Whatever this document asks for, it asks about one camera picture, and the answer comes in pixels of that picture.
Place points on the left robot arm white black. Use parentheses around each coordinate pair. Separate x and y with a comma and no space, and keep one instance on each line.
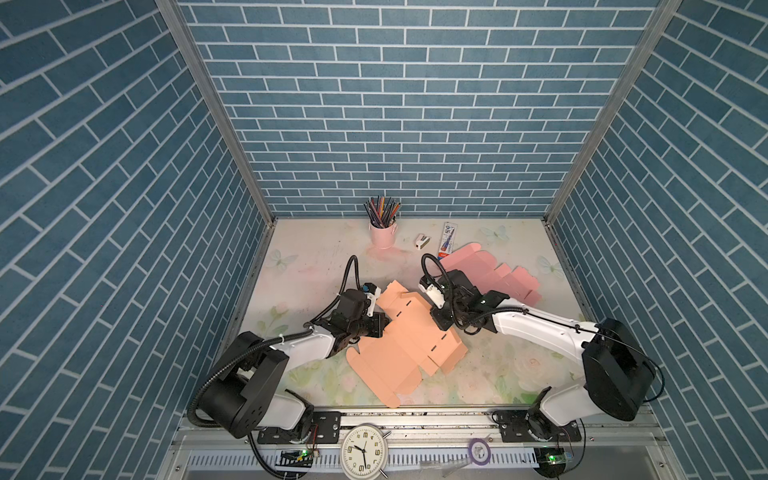
(241,393)

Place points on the right circuit board green led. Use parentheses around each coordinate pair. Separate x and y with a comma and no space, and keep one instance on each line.
(552,462)

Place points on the pink flat paper box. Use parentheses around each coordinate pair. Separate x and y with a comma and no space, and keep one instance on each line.
(484,271)

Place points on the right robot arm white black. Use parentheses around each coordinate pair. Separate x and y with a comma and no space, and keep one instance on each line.
(616,376)

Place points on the aluminium front rail frame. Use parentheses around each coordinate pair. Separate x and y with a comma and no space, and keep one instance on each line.
(419,435)

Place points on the purple tape roll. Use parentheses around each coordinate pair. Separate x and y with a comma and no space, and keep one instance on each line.
(479,452)

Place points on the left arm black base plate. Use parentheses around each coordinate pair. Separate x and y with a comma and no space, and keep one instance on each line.
(322,427)

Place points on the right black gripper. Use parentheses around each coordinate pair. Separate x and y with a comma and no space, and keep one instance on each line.
(438,320)

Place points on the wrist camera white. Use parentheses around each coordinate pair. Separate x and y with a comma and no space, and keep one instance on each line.
(372,292)
(432,292)

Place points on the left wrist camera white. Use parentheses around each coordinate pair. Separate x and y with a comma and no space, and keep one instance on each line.
(372,292)

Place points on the orange paper box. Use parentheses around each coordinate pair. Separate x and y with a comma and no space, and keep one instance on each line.
(410,346)

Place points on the white alarm clock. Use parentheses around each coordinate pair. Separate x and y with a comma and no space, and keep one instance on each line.
(364,453)

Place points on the toothpaste tube packet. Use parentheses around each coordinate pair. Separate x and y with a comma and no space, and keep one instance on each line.
(446,244)

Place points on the pink pencil cup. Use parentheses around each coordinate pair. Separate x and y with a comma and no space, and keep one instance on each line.
(383,238)

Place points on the circuit board green led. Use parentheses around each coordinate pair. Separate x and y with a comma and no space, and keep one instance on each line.
(296,459)
(552,462)

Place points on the coloured pencils bunch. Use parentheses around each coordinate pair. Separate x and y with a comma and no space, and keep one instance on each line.
(382,211)

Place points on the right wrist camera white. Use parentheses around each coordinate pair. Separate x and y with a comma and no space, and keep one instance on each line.
(432,292)

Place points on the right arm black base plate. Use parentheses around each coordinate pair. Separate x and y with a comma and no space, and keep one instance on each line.
(521,426)

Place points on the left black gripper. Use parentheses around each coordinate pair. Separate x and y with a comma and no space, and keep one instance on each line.
(378,327)

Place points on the left circuit board green led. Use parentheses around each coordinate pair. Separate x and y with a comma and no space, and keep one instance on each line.
(296,459)

